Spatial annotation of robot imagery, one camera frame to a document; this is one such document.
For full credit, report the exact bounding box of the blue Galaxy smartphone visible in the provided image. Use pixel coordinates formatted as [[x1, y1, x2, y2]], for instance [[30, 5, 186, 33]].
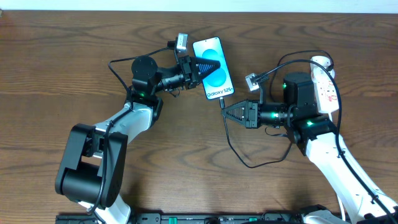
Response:
[[193, 37, 234, 100]]

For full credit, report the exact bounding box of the black USB charging cable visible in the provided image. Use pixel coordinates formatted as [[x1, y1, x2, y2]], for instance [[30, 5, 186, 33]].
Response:
[[219, 49, 335, 169]]

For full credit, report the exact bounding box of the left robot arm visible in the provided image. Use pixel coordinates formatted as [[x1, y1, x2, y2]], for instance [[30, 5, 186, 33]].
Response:
[[55, 55, 220, 223]]

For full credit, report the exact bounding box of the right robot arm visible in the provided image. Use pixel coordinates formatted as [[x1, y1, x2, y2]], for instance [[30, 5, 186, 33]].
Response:
[[221, 72, 397, 223]]

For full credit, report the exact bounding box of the white power strip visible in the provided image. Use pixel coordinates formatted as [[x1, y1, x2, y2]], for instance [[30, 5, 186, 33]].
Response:
[[311, 66, 339, 114]]

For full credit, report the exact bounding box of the black left camera cable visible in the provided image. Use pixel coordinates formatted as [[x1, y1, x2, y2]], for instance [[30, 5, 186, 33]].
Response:
[[85, 40, 178, 224]]

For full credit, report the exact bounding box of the black camera cable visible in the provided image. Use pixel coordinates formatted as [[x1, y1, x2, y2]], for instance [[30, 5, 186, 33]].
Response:
[[257, 58, 398, 224], [85, 40, 178, 224]]

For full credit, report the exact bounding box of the black right camera cable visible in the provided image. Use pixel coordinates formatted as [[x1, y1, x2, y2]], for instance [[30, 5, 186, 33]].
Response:
[[257, 58, 398, 224]]

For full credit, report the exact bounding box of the white USB wall charger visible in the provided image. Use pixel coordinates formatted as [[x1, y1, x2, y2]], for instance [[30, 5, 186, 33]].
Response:
[[310, 55, 333, 71]]

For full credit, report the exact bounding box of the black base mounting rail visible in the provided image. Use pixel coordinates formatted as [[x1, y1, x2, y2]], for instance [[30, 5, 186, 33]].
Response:
[[55, 212, 343, 224]]

